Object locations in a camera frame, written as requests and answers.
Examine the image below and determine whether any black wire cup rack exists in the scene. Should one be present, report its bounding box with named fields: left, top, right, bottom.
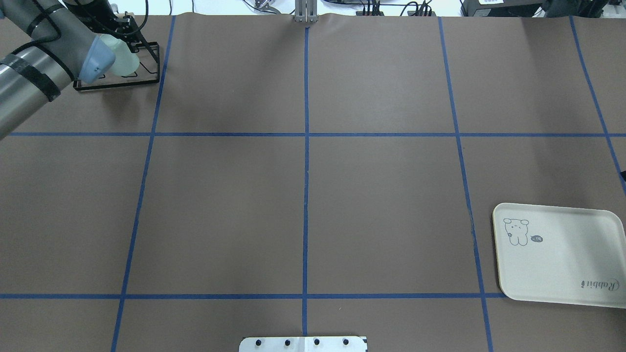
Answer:
left=72, top=13, right=161, bottom=91

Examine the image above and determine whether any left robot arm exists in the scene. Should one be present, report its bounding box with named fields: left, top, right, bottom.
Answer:
left=0, top=0, right=115, bottom=137

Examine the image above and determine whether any white bracket plate with screws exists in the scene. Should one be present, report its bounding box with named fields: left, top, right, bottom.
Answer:
left=239, top=336, right=368, bottom=352

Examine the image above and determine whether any pale green cup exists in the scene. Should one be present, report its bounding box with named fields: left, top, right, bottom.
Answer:
left=100, top=34, right=139, bottom=76

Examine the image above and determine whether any cream tray with bear drawing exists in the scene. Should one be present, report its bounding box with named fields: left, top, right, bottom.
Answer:
left=492, top=203, right=626, bottom=309

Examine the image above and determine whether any grey aluminium post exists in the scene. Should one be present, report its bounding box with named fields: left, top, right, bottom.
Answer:
left=292, top=0, right=319, bottom=23

